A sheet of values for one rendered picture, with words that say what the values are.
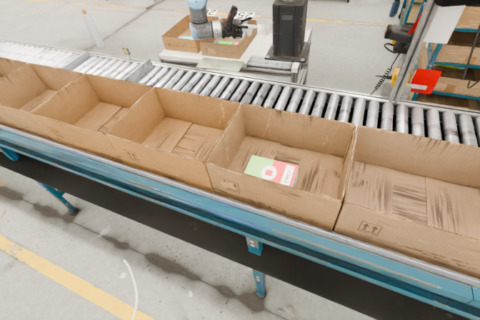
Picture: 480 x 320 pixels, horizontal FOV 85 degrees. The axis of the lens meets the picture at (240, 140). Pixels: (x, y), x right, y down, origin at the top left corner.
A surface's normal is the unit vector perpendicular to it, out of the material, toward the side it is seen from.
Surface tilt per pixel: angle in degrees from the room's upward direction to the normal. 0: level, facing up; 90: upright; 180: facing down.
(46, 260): 0
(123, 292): 0
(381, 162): 89
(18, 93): 89
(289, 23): 90
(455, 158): 90
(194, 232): 0
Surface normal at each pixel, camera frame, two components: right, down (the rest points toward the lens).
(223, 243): -0.10, -0.68
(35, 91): 0.91, 0.22
